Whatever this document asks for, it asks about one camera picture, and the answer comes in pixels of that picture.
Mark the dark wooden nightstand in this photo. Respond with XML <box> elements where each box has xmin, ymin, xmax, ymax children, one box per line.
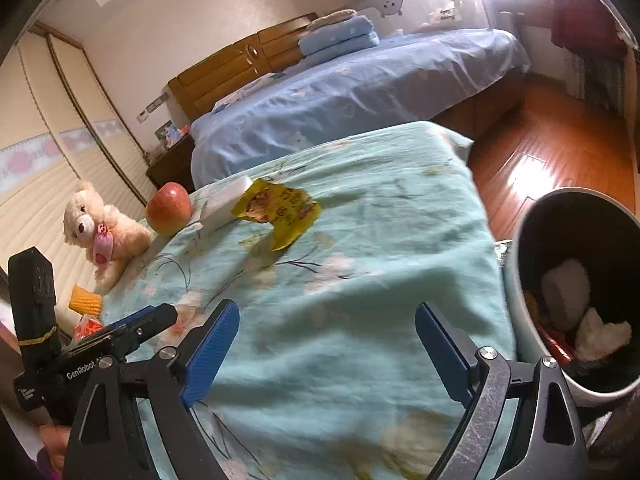
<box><xmin>145</xmin><ymin>132</ymin><xmax>196</xmax><ymax>193</ymax></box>

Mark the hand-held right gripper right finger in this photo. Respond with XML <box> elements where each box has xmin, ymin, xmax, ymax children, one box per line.
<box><xmin>415</xmin><ymin>302</ymin><xmax>591</xmax><ymax>480</ymax></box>

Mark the wooden headboard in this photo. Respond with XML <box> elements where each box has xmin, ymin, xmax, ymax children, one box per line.
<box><xmin>166</xmin><ymin>12</ymin><xmax>318</xmax><ymax>123</ymax></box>

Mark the cream sliding door wardrobe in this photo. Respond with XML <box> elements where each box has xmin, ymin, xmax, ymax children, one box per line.
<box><xmin>0</xmin><ymin>30</ymin><xmax>158</xmax><ymax>311</ymax></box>

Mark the small white box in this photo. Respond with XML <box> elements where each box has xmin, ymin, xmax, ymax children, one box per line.
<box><xmin>199</xmin><ymin>174</ymin><xmax>257</xmax><ymax>233</ymax></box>

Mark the yellow snack wrapper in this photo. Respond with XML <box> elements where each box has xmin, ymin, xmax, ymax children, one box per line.
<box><xmin>232</xmin><ymin>177</ymin><xmax>321</xmax><ymax>252</ymax></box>

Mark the folded light blue quilt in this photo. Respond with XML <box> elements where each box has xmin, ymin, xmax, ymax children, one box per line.
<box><xmin>298</xmin><ymin>15</ymin><xmax>381</xmax><ymax>59</ymax></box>

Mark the white tissue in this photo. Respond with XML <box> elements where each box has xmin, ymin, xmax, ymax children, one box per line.
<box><xmin>574</xmin><ymin>307</ymin><xmax>633</xmax><ymax>363</ymax></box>

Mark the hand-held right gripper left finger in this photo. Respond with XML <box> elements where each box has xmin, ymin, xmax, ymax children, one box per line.
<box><xmin>62</xmin><ymin>299</ymin><xmax>241</xmax><ymax>480</ymax></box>

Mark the person's left hand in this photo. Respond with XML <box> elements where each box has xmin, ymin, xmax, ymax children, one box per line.
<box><xmin>39</xmin><ymin>424</ymin><xmax>71</xmax><ymax>466</ymax></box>

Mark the red apple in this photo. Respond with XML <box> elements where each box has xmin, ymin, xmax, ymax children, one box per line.
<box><xmin>146</xmin><ymin>181</ymin><xmax>192</xmax><ymax>236</ymax></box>

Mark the bed with blue sheet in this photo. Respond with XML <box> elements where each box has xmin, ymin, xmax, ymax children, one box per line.
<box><xmin>189</xmin><ymin>27</ymin><xmax>531</xmax><ymax>188</ymax></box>

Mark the white bed guard rail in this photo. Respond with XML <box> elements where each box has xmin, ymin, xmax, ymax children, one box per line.
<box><xmin>357</xmin><ymin>0</ymin><xmax>493</xmax><ymax>36</ymax></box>

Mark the grey round trash bin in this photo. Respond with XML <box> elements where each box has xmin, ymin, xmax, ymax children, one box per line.
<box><xmin>502</xmin><ymin>187</ymin><xmax>640</xmax><ymax>408</ymax></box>

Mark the cream teddy bear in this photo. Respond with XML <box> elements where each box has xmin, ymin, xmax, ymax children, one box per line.
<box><xmin>62</xmin><ymin>181</ymin><xmax>152</xmax><ymax>293</ymax></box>

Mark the red snack packet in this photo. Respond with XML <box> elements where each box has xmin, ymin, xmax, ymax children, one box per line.
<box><xmin>74</xmin><ymin>314</ymin><xmax>106</xmax><ymax>343</ymax></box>

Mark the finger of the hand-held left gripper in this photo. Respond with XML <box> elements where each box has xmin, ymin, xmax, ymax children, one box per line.
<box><xmin>67</xmin><ymin>304</ymin><xmax>179</xmax><ymax>356</ymax></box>

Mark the small picture frame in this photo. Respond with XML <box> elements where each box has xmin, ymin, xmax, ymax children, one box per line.
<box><xmin>154</xmin><ymin>120</ymin><xmax>182</xmax><ymax>150</ymax></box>

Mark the green floral blanket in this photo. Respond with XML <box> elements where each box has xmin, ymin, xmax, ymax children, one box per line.
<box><xmin>50</xmin><ymin>121</ymin><xmax>516</xmax><ymax>480</ymax></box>

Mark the yellow paper scrap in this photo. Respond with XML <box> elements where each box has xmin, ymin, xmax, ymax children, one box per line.
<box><xmin>522</xmin><ymin>290</ymin><xmax>543</xmax><ymax>321</ymax></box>

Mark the pale yellow pillow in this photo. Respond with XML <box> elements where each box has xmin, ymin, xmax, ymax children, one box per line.
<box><xmin>306</xmin><ymin>9</ymin><xmax>357</xmax><ymax>30</ymax></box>

